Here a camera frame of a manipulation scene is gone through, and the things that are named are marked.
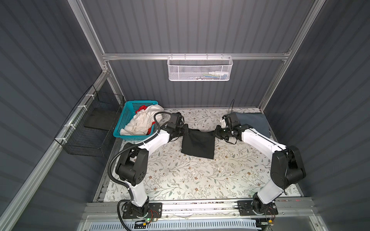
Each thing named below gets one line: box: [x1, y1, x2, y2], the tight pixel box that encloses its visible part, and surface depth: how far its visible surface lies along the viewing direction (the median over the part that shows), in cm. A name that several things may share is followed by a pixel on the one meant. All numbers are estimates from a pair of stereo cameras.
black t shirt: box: [181, 128, 216, 160], surface depth 94 cm
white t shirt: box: [119, 104, 164, 136], surface depth 107 cm
